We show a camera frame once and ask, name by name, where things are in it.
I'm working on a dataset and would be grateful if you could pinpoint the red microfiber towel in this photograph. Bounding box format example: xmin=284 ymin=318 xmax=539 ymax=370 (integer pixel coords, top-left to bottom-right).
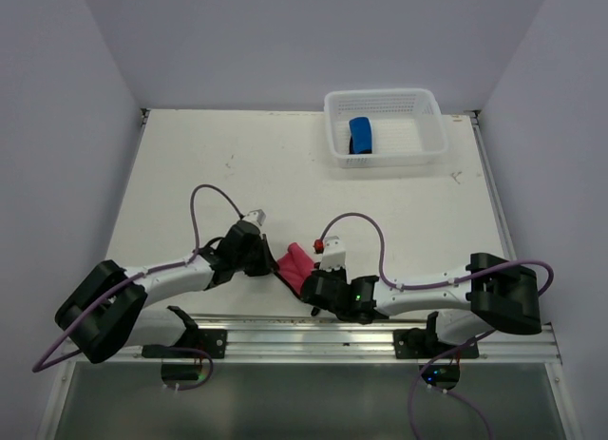
xmin=275 ymin=242 xmax=314 ymax=300

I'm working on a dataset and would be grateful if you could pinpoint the blue microfiber towel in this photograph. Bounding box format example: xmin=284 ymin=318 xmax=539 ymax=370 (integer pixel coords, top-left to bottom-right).
xmin=349 ymin=117 xmax=372 ymax=155

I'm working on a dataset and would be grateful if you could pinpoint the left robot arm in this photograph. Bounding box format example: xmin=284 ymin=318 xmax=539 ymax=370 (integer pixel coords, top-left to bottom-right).
xmin=55 ymin=215 xmax=276 ymax=364

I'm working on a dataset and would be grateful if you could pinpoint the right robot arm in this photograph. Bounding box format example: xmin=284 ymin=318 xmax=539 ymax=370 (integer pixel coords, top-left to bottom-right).
xmin=300 ymin=253 xmax=542 ymax=357

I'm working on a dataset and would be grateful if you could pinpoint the white perforated plastic basket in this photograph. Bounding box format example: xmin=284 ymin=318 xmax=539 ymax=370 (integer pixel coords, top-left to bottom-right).
xmin=324 ymin=88 xmax=449 ymax=168

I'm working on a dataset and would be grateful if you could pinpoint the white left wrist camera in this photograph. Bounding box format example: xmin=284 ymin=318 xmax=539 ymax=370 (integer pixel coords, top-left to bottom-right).
xmin=242 ymin=209 xmax=266 ymax=228

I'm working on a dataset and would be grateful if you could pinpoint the red cable connector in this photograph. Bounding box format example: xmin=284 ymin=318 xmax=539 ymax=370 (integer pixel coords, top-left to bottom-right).
xmin=313 ymin=239 xmax=325 ymax=254

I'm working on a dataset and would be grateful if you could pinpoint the aluminium mounting rail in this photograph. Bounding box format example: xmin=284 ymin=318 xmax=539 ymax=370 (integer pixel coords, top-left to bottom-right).
xmin=61 ymin=316 xmax=561 ymax=363

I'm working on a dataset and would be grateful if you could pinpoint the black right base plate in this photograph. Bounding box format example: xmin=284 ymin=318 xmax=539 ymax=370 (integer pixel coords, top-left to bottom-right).
xmin=392 ymin=328 xmax=480 ymax=359

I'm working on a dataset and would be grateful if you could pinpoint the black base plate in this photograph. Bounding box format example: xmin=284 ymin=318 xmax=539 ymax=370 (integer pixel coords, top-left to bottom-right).
xmin=142 ymin=329 xmax=228 ymax=359
xmin=392 ymin=328 xmax=480 ymax=359

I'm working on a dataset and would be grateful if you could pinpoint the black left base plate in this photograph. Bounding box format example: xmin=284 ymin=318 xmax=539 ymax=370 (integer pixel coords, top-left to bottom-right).
xmin=142 ymin=329 xmax=228 ymax=359

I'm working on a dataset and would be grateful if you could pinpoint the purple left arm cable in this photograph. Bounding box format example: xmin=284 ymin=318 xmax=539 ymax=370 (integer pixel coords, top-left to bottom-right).
xmin=31 ymin=183 xmax=246 ymax=392

